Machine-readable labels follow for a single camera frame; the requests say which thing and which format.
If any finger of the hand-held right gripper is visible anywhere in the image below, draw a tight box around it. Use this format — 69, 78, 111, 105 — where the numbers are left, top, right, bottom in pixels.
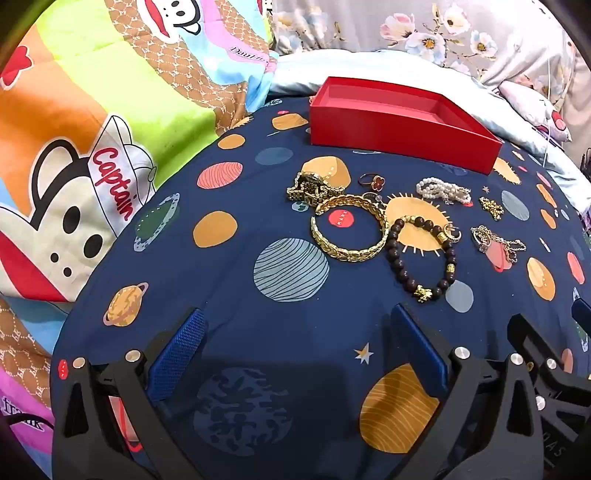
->
507, 314, 591, 416
571, 299, 591, 330

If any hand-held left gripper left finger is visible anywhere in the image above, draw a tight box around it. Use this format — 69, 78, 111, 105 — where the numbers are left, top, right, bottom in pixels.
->
51, 308, 218, 480

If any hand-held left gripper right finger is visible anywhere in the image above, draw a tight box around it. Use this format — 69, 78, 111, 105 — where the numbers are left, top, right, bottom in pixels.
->
390, 304, 546, 480

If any dark wooden bead bracelet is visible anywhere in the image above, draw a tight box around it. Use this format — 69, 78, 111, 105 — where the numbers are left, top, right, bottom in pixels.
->
385, 215, 458, 303

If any gold chain link bracelet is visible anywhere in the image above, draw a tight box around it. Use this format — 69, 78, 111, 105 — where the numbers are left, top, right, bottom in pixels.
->
310, 194, 391, 264

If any silver hoop ring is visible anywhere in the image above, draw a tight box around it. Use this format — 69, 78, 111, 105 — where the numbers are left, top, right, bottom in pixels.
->
471, 226, 492, 254

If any red cardboard box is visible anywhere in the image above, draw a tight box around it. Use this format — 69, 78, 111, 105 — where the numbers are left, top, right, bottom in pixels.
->
308, 76, 504, 175

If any navy planet print bedsheet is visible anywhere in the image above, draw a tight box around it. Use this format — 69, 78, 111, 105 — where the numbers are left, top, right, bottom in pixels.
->
48, 95, 591, 480

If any gold wrist watch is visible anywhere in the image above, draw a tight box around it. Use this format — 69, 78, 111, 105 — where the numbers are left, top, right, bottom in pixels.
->
286, 172, 345, 204

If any pink pillow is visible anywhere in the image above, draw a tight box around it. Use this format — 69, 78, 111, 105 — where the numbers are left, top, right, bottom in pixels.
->
499, 78, 573, 144

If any colourful cartoon monkey blanket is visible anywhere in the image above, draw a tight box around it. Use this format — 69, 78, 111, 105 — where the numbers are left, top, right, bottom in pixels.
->
0, 0, 278, 462

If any light blue quilt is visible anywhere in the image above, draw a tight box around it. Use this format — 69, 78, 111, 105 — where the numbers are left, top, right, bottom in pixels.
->
268, 48, 587, 185

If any grey floral bedsheet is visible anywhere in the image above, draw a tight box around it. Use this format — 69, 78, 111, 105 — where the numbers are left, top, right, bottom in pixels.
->
270, 0, 591, 139

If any thin gold chain bracelet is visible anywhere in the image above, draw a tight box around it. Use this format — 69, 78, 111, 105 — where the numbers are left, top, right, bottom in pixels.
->
485, 233, 528, 264

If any short gold chain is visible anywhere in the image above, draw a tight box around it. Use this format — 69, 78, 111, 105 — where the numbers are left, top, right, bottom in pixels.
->
479, 196, 505, 221

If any white pearl bracelet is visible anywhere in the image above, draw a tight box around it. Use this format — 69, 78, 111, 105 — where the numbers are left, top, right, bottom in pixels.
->
416, 178, 472, 206

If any black cable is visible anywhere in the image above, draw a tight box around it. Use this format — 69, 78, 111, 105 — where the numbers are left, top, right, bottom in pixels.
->
0, 412, 49, 437

